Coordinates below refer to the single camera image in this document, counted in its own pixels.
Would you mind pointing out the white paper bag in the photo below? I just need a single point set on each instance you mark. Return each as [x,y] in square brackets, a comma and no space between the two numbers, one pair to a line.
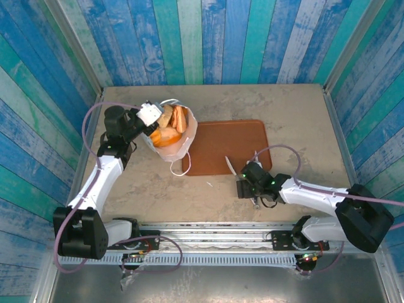
[183,145]

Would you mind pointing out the brown plastic tray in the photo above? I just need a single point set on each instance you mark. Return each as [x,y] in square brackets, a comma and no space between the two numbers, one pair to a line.
[221,142]

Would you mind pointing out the aluminium frame post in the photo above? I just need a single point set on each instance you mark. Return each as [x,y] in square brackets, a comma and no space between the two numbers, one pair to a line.
[349,47]
[76,47]

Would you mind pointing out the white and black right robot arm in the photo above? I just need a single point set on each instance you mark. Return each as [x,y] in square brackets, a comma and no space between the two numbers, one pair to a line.
[315,195]

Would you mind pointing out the pale braided fake bread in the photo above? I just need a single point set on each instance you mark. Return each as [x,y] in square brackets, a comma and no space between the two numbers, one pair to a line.
[164,116]

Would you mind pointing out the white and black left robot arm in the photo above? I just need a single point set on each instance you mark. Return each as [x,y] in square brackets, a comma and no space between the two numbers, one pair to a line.
[101,180]

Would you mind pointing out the long orange fake baguette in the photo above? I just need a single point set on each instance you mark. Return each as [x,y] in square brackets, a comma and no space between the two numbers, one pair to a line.
[165,140]

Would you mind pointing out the clear plastic scrap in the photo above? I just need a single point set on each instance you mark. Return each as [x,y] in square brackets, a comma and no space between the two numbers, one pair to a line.
[126,281]

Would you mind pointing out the grey metal base panel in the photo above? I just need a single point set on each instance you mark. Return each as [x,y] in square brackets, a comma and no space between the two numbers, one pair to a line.
[221,284]

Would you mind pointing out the small LED circuit board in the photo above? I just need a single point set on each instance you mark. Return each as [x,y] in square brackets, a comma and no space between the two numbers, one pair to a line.
[307,258]
[135,254]

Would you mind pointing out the aluminium mounting rail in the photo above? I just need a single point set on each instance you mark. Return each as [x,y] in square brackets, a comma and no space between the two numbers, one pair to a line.
[214,235]

